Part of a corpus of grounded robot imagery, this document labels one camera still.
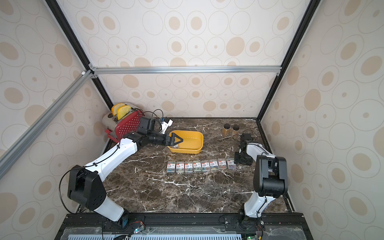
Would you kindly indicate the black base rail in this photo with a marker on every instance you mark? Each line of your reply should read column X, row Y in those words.
column 186, row 226

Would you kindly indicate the horizontal aluminium frame bar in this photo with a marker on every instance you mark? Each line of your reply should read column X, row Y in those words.
column 186, row 70

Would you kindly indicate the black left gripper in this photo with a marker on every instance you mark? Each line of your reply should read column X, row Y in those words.
column 171, row 141

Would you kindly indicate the yellow plastic storage tray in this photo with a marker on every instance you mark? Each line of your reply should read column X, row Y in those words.
column 192, row 144

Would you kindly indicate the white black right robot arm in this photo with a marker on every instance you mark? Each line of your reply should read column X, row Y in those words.
column 270, row 176

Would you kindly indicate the clear paper clip box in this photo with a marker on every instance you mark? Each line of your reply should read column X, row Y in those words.
column 197, row 166
column 171, row 167
column 189, row 167
column 180, row 167
column 222, row 163
column 231, row 164
column 214, row 165
column 205, row 166

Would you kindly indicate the yellow toast slice left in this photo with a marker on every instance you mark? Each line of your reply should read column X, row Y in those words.
column 116, row 107

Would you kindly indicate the red polka dot toaster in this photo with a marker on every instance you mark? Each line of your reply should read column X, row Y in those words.
column 116, row 129

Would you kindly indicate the yellow toast slice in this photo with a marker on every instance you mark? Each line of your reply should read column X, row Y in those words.
column 116, row 107
column 123, row 111

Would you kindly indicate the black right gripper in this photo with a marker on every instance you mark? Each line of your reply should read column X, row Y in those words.
column 243, row 157

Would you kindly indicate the brown spice jar left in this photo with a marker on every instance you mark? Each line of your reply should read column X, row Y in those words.
column 226, row 130

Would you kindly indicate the yellow toast slice right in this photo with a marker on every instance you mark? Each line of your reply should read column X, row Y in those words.
column 123, row 111

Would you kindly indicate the diagonal aluminium frame bar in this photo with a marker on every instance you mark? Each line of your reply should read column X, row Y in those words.
column 9, row 158

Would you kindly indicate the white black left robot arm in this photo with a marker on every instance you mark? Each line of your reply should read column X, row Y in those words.
column 86, row 183

